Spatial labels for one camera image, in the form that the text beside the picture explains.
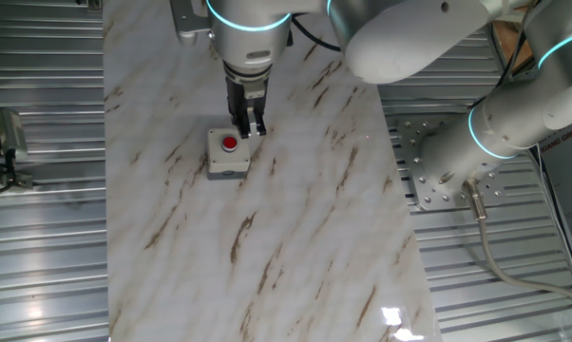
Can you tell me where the exterior camera on metal mount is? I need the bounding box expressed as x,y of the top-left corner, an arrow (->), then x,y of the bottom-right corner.
0,106 -> 34,194

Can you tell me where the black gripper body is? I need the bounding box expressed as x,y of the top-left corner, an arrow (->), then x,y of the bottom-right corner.
224,75 -> 270,111

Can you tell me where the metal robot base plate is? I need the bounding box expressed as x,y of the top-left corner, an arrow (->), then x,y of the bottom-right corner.
395,116 -> 505,212

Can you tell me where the long black gripper cable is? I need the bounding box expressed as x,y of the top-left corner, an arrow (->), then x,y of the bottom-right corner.
290,13 -> 344,52

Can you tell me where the white printed poster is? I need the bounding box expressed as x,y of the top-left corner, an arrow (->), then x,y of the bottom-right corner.
535,121 -> 572,295

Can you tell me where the black base cable bundle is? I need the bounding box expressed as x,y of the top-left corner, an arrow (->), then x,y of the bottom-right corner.
466,28 -> 542,110

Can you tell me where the brown wooden board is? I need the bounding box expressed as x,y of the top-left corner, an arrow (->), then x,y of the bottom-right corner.
489,18 -> 537,72

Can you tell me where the grey box with red button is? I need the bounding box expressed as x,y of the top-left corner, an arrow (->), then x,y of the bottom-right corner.
206,126 -> 253,181

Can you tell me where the marble pattern sheet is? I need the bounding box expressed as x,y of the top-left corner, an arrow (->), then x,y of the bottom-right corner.
102,0 -> 443,342

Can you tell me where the grey cable with metal connector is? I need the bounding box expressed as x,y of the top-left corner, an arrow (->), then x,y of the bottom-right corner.
460,179 -> 572,310

